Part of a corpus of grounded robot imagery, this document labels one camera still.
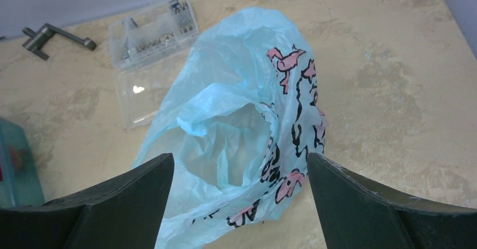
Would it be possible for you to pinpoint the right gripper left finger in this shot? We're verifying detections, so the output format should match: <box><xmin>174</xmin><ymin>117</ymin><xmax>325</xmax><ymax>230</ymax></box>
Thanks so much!
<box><xmin>1</xmin><ymin>153</ymin><xmax>174</xmax><ymax>248</ymax></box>

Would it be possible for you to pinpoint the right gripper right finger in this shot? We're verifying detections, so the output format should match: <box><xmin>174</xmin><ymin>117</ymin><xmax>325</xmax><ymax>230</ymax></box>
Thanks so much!
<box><xmin>308</xmin><ymin>153</ymin><xmax>476</xmax><ymax>248</ymax></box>

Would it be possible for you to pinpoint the light blue plastic bag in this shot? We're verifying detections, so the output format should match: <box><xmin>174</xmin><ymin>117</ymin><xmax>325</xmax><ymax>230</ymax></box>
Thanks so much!
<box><xmin>133</xmin><ymin>7</ymin><xmax>328</xmax><ymax>248</ymax></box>

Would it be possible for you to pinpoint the teal plastic tub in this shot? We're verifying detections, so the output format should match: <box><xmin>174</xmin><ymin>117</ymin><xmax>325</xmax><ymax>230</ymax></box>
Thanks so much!
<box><xmin>1</xmin><ymin>118</ymin><xmax>45</xmax><ymax>208</ymax></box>

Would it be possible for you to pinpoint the clear plastic organizer box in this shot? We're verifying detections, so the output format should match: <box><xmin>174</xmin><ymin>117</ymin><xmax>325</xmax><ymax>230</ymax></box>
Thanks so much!
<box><xmin>108</xmin><ymin>0</ymin><xmax>200</xmax><ymax>129</ymax></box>

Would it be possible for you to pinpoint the dark metal crank handle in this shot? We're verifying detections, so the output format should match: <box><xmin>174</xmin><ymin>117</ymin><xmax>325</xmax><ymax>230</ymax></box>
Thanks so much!
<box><xmin>22</xmin><ymin>23</ymin><xmax>97</xmax><ymax>61</ymax></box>

